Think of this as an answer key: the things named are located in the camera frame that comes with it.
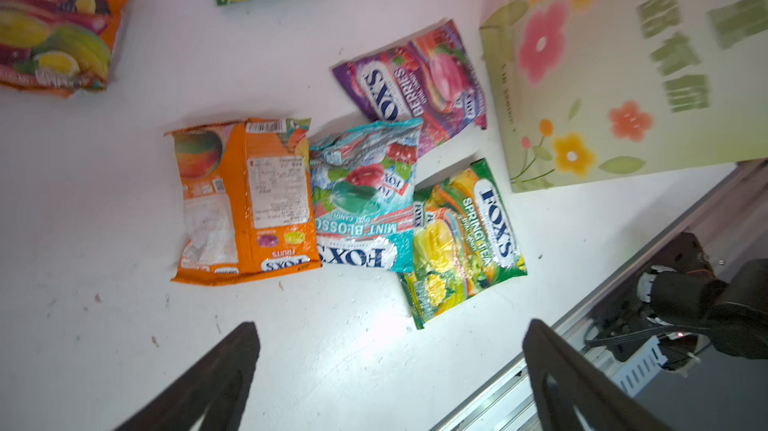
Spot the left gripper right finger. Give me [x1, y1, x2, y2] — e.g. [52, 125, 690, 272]
[523, 319, 669, 430]

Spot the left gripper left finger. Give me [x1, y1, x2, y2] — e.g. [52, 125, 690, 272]
[118, 322, 261, 430]

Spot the illustrated paper gift bag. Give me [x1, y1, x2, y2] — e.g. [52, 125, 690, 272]
[479, 0, 767, 193]

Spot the red orange Fox's fruits bag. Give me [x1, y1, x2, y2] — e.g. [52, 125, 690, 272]
[1, 0, 129, 97]

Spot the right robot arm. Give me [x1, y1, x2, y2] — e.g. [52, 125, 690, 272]
[585, 259, 767, 360]

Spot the green Fox's spring tea bag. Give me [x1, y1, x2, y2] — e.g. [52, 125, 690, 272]
[400, 159, 527, 330]

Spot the teal Fox's mint blossom bag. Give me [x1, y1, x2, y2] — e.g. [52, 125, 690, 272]
[310, 118, 423, 273]

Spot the purple Fox's berries bag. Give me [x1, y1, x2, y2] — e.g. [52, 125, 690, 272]
[332, 20, 487, 156]

